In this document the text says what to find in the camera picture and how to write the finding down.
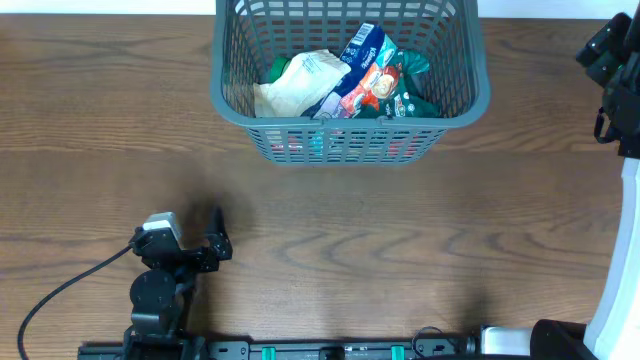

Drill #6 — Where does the grey plastic lattice basket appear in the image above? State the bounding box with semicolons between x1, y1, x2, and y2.
210;0;490;166

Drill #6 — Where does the green capped jar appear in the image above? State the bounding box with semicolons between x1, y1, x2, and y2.
267;57;291;83

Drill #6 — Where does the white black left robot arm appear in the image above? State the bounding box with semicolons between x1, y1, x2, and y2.
122;208;233;360

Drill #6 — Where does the green Nescafe coffee bag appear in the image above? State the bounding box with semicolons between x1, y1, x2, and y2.
352;49;441;118

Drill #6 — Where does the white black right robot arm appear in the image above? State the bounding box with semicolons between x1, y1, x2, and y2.
457;13;639;359

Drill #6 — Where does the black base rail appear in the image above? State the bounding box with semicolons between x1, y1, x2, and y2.
77;327;536;360

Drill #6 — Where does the beige paper pouch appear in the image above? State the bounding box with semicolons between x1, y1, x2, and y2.
253;49;350;118

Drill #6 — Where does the Kleenex tissue multipack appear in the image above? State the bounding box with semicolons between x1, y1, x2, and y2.
303;23;397;119

